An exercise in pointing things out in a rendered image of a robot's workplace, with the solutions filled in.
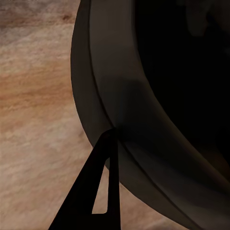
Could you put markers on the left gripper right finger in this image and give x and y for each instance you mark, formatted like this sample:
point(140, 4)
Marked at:
point(222, 141)

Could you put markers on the cauldron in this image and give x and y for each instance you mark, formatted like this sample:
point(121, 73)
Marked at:
point(159, 71)

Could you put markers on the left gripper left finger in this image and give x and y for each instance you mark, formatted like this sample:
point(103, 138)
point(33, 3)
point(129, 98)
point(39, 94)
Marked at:
point(76, 211)

